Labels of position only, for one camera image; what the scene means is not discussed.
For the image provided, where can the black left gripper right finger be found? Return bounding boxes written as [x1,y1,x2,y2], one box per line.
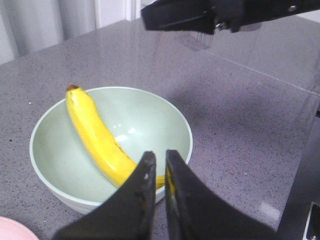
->
[165,150,277,240]

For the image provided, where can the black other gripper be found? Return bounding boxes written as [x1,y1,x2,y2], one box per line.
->
[141,0,320,34]

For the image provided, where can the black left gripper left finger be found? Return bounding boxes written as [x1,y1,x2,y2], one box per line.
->
[53,151,156,240]

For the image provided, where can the yellow banana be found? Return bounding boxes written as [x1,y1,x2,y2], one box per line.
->
[65,84,166,190]

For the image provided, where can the light green bowl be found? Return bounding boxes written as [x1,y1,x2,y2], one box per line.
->
[29,86,193,214]

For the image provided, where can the pink plate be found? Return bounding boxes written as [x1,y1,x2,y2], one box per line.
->
[0,216,39,240]

